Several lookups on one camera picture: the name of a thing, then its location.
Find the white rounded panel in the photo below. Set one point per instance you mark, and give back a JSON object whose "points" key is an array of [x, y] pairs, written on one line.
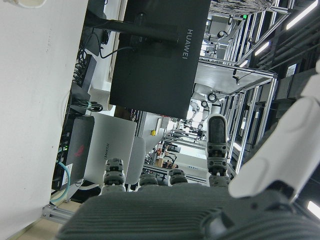
{"points": [[136, 160]]}

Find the black monitor stand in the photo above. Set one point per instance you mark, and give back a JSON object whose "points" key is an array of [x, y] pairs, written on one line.
{"points": [[150, 31]]}

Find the black power strip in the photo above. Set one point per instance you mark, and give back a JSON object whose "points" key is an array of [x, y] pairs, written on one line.
{"points": [[86, 67]]}

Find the right white grey robot hand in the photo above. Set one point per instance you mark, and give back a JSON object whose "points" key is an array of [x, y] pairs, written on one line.
{"points": [[160, 215]]}

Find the ceiling light strip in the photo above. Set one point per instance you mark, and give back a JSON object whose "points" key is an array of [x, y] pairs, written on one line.
{"points": [[262, 48], [314, 210], [301, 15]]}

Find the black computer box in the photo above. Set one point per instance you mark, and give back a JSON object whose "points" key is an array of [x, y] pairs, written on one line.
{"points": [[80, 135]]}

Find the yellow button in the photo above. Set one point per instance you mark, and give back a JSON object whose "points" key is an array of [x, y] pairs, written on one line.
{"points": [[153, 132]]}

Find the aluminium frame rack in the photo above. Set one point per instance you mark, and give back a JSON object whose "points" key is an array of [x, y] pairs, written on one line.
{"points": [[273, 100]]}

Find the white cup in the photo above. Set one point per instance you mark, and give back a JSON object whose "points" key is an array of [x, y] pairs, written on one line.
{"points": [[30, 3]]}

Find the white humanoid robot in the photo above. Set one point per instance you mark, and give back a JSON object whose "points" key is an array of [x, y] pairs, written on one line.
{"points": [[200, 93]]}

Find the grey desktop computer tower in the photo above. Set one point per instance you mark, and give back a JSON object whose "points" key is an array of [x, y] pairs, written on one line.
{"points": [[112, 140]]}

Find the black Huawei monitor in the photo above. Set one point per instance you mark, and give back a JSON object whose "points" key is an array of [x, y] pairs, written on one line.
{"points": [[155, 75]]}

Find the aluminium table frame profile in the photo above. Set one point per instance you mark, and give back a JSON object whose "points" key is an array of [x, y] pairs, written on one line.
{"points": [[57, 213]]}

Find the person in patterned hoodie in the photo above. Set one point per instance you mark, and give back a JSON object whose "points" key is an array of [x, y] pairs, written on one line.
{"points": [[237, 6]]}

